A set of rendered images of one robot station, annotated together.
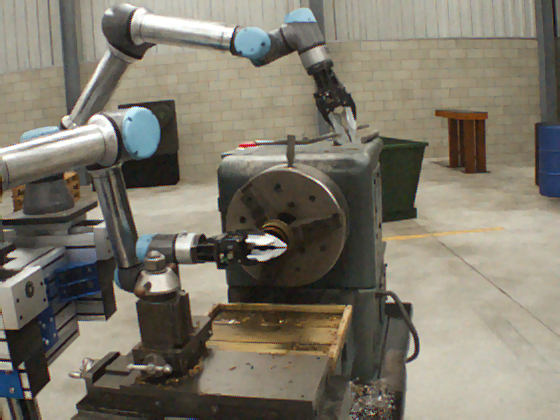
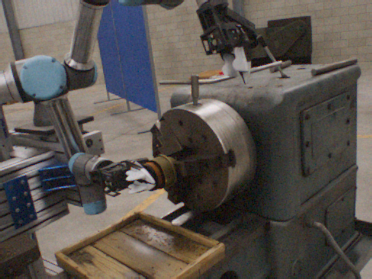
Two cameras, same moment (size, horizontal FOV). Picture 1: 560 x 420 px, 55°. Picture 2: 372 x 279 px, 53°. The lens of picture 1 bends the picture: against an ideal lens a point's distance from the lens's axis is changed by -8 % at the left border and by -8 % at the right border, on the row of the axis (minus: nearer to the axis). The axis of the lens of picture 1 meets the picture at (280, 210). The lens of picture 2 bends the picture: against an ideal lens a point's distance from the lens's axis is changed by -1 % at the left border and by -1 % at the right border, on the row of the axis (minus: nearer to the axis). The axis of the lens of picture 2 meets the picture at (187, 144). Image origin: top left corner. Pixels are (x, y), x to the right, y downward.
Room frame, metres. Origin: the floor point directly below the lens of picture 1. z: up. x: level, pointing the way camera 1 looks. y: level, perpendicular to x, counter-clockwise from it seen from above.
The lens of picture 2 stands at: (0.60, -0.57, 1.43)
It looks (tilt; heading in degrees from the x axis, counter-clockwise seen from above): 16 degrees down; 33
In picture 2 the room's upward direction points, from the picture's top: 7 degrees counter-clockwise
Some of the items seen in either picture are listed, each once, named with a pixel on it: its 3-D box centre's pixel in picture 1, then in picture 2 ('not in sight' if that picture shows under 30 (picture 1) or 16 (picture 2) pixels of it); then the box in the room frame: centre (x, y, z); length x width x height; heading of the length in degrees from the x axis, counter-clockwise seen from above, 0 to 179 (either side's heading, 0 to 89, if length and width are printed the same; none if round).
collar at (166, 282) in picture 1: (157, 279); not in sight; (0.93, 0.22, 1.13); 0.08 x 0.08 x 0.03
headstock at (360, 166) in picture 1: (309, 203); (269, 127); (1.91, -0.10, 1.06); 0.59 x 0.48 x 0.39; 166
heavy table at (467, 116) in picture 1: (460, 139); not in sight; (9.94, -3.26, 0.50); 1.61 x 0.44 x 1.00; 2
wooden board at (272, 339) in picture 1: (267, 334); (137, 254); (1.26, 0.05, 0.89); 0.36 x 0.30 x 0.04; 76
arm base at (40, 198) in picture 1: (46, 192); (51, 109); (1.57, 0.66, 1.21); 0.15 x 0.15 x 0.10
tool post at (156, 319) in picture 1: (165, 314); not in sight; (0.94, 0.21, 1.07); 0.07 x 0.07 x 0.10; 76
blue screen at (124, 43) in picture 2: not in sight; (120, 54); (6.61, 4.61, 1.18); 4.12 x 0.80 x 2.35; 54
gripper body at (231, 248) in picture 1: (220, 249); (113, 176); (1.32, 0.14, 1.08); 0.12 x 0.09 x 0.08; 76
